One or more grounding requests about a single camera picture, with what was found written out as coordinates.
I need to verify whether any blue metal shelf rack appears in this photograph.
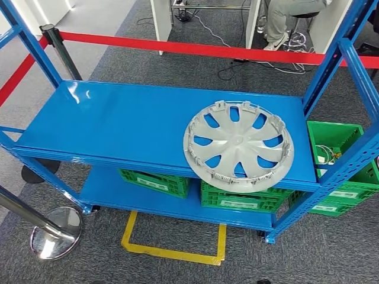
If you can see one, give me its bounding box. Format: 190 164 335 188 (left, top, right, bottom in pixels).
0 0 379 245

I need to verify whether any silver wheel hubcap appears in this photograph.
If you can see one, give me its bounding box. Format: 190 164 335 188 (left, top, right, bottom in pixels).
183 99 295 195

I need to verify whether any long red barrier belt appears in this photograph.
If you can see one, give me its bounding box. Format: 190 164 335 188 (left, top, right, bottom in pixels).
59 31 379 70

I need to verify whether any white desk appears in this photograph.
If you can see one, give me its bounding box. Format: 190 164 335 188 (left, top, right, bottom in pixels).
309 0 353 55
149 0 261 56

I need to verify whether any black power strip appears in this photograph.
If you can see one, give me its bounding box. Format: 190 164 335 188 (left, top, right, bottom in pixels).
174 11 192 23

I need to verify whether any person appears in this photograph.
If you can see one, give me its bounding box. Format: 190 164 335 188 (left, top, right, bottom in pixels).
257 0 333 52

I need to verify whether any chrome base stool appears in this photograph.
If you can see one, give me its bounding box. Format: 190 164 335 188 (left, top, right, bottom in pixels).
282 11 321 53

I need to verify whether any black office chair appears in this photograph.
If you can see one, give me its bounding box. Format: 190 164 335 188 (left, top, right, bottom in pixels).
356 7 379 82

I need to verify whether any black floor cable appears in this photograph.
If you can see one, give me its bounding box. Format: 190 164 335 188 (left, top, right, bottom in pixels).
217 57 259 82

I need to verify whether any white floor cable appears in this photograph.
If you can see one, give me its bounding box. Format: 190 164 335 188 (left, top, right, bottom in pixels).
189 9 307 76

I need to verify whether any white wire bundle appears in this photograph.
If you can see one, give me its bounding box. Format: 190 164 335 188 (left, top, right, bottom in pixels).
315 144 341 166

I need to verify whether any thin black post stanchion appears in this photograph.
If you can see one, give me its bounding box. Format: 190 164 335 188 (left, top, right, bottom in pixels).
20 158 62 185

